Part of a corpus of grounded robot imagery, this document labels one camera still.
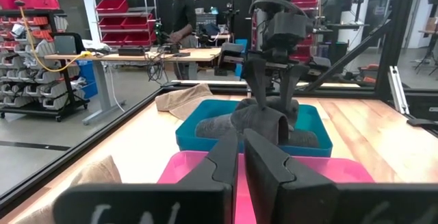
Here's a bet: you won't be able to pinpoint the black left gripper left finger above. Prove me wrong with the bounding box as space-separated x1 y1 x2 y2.
53 128 240 224

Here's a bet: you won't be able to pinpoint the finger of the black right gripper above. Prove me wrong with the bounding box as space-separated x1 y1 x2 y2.
279 65 309 110
242 59 271 110

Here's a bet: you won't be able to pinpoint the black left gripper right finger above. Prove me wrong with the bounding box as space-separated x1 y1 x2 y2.
243 128 438 224

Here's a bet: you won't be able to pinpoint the dark grey fabric hat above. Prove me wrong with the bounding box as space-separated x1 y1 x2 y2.
229 95 300 146
194 112 321 149

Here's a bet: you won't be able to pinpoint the tan towel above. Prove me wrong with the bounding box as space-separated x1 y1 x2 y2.
155 82 215 121

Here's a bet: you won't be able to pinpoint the tan fabric hat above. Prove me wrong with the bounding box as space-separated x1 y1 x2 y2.
13 155 123 224

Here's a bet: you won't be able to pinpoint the blue cylinder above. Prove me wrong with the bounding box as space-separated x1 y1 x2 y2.
234 38 248 78

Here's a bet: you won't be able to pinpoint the blue plastic tray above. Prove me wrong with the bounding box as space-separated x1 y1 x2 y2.
175 99 333 158

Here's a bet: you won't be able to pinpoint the black computer tower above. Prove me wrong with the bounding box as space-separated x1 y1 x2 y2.
318 42 348 68

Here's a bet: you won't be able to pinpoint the black standing desk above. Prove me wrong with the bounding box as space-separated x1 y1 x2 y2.
313 23 370 32

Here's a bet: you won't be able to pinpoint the pink plastic tray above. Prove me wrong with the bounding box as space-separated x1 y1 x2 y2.
156 150 376 224

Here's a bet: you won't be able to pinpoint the small wooden desk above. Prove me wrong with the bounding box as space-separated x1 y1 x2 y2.
209 33 231 47

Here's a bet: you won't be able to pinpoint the wooden desk with grey legs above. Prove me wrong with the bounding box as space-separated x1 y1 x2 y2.
43 47 222 126

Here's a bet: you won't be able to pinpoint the grey drawer cabinet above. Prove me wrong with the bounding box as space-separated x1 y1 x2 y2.
195 13 218 27

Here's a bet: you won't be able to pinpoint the person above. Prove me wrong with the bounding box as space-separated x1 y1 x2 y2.
157 0 198 81

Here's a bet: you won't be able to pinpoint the black power supply box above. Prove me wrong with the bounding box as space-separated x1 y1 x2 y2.
117 47 146 57

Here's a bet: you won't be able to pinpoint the blue storage bin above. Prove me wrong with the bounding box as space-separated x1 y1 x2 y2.
75 59 99 100

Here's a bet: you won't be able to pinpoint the black rack with small bins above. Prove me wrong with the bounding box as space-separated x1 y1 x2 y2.
0 8 90 123

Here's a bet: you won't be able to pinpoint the grey monitor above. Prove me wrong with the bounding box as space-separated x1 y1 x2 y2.
53 32 86 55

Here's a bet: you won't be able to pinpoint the large red storage bin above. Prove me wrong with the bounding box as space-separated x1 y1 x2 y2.
16 0 61 11
0 0 20 11

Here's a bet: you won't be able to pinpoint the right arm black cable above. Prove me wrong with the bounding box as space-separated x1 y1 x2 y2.
248 0 311 16

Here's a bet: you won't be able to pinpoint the tangled black cables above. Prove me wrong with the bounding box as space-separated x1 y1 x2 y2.
145 51 177 85

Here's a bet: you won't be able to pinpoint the silver aluminium bracket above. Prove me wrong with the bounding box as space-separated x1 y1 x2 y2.
387 65 411 115

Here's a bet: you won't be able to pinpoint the black aluminium table frame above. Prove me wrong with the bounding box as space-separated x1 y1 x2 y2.
0 0 438 214

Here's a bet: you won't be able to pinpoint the metal wire shelf rack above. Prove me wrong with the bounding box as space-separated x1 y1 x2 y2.
89 0 158 49

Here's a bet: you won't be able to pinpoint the yellow power cable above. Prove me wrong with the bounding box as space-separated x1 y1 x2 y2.
10 0 92 73

